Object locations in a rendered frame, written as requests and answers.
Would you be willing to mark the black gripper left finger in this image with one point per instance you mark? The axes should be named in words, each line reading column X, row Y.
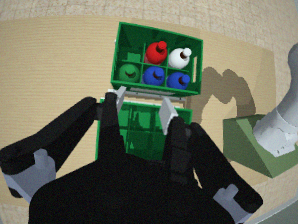
column 30, row 163

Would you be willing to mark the red bottle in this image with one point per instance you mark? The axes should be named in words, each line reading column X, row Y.
column 155, row 54

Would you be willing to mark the green plastic crate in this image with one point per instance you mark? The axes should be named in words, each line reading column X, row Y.
column 133, row 39
column 139, row 141

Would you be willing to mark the white bottle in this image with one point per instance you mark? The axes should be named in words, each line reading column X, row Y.
column 179, row 58

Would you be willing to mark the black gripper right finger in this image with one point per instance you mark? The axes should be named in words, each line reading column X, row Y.
column 216, row 175

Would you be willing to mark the blue bottle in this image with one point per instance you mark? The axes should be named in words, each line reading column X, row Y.
column 150, row 77
column 177, row 80

